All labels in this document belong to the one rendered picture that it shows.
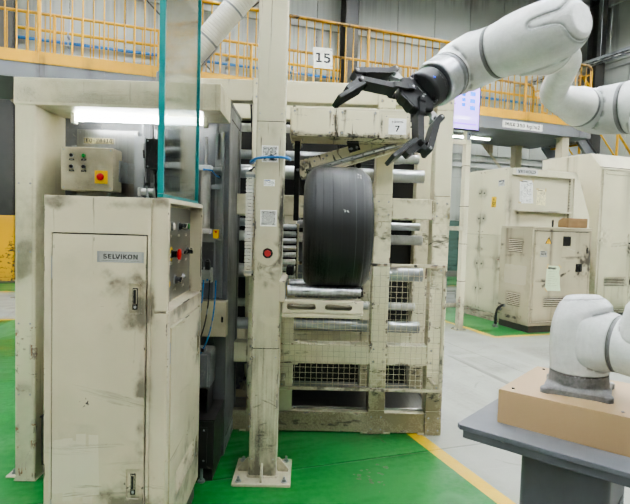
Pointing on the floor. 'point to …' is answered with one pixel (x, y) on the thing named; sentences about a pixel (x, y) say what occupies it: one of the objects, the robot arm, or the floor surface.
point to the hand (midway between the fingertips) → (366, 128)
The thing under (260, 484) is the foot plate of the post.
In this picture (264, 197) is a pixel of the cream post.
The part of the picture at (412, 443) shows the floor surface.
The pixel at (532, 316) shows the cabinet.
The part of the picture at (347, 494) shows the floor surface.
